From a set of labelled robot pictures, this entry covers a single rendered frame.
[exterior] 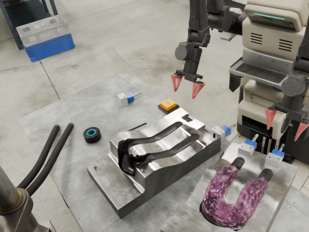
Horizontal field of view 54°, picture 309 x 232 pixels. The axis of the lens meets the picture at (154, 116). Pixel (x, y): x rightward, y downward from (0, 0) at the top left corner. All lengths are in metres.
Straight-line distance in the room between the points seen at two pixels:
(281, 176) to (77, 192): 0.78
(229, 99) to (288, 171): 1.79
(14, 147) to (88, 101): 1.37
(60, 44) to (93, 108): 2.66
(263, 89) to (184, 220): 0.79
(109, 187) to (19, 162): 1.69
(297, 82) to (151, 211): 0.66
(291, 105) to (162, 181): 0.52
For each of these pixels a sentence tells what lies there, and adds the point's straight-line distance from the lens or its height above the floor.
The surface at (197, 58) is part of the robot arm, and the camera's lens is 1.26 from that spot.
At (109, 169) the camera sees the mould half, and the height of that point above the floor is 0.86.
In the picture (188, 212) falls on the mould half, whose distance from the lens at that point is 1.00.
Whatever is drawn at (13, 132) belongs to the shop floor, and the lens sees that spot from 3.13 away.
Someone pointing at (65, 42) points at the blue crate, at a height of 0.12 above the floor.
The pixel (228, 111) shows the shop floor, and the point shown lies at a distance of 2.79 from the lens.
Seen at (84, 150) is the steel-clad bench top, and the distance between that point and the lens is 1.43.
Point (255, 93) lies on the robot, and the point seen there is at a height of 0.88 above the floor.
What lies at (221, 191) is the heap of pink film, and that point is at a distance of 1.07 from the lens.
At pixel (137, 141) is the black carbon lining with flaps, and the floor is 0.92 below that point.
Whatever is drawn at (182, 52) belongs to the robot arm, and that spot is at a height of 1.20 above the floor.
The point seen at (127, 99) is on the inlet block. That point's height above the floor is 0.84.
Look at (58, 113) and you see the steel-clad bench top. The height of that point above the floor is 0.80.
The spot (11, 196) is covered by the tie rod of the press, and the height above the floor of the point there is 1.08.
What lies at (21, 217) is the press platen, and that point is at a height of 1.03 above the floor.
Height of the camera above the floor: 1.76
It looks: 39 degrees down
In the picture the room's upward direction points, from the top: 8 degrees counter-clockwise
